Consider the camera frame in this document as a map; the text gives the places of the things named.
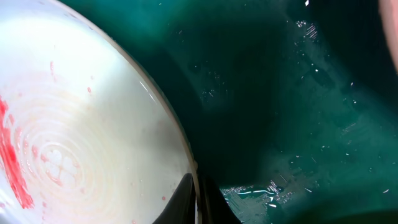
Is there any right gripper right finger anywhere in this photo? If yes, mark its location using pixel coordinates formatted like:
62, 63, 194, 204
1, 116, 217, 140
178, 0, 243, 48
198, 175, 241, 224

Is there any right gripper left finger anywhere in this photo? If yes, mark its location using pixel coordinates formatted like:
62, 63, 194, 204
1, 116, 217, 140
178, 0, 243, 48
153, 173, 196, 224

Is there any light blue plate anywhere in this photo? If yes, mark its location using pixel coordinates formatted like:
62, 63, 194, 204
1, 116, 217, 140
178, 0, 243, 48
1, 0, 201, 223

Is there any white pink-rimmed plate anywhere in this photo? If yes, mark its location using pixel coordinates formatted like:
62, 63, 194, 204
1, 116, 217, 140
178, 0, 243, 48
378, 0, 398, 69

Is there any teal plastic serving tray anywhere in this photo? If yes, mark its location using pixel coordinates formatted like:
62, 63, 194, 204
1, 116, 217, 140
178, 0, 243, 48
66, 0, 397, 223

